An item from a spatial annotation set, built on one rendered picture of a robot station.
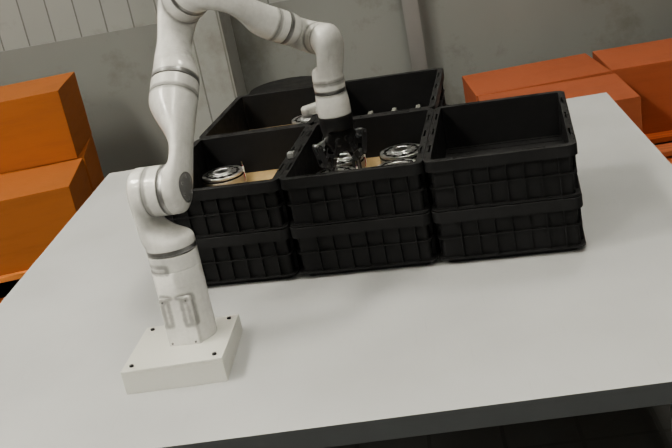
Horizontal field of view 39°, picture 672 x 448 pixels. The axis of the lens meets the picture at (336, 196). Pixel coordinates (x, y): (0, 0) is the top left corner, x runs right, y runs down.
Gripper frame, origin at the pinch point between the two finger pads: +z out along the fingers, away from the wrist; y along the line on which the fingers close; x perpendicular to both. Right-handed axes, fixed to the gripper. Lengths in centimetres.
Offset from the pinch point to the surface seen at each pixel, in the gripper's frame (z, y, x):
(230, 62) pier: 17, 95, 235
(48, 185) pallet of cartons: 38, -12, 211
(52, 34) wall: -9, 37, 312
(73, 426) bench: 15, -79, -23
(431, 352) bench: 15, -24, -55
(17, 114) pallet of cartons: 13, -7, 247
